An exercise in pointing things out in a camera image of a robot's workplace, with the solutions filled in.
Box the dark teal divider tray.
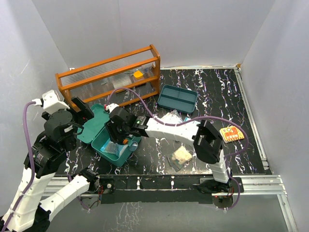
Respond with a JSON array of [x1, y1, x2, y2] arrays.
[[157, 85, 198, 114]]

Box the clear bag of gauze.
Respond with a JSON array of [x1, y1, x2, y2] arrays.
[[161, 110, 183, 124]]

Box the orange wooden shelf rack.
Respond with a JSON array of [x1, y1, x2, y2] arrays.
[[55, 44, 161, 107]]

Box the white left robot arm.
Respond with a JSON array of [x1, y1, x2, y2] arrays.
[[0, 97, 100, 232]]

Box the clear bag cotton balls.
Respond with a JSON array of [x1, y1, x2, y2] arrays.
[[167, 146, 192, 172]]

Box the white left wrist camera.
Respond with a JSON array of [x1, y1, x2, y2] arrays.
[[32, 90, 70, 114]]

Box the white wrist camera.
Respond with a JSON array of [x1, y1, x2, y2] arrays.
[[32, 90, 70, 114], [104, 103, 119, 114]]

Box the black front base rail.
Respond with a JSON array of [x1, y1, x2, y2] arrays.
[[86, 174, 244, 206]]

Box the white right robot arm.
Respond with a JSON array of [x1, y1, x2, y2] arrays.
[[104, 104, 233, 193]]

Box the teal medicine kit box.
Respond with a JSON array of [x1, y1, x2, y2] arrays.
[[77, 104, 141, 167]]

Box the orange block on shelf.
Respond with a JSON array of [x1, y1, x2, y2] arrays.
[[133, 70, 143, 80]]

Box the blue cotton swab packet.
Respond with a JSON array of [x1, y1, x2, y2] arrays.
[[100, 140, 127, 157]]

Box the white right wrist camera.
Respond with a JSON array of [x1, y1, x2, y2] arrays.
[[104, 103, 119, 114]]

